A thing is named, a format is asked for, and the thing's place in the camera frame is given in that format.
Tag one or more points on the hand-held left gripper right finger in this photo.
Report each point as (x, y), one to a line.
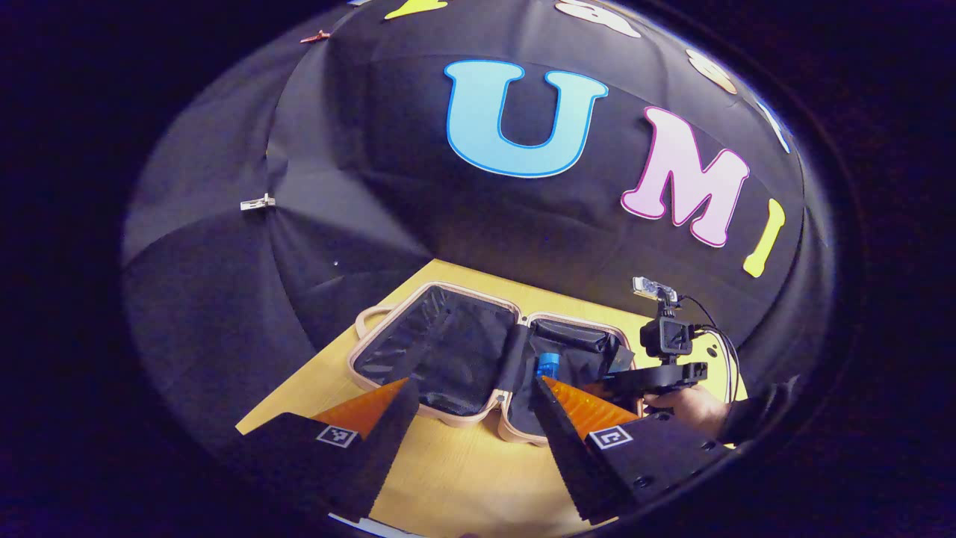
(562, 456)

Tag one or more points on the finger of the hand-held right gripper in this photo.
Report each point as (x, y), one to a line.
(621, 361)

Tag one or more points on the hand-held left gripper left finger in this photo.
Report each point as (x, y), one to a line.
(381, 456)

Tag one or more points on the blue skin care bottle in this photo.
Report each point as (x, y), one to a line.
(548, 366)

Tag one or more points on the pink suitcase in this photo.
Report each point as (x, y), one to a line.
(455, 359)

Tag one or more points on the black backdrop cloth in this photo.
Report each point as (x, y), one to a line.
(373, 187)

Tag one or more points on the small white clip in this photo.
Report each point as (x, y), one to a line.
(258, 202)

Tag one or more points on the small red clip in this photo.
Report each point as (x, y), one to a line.
(315, 36)

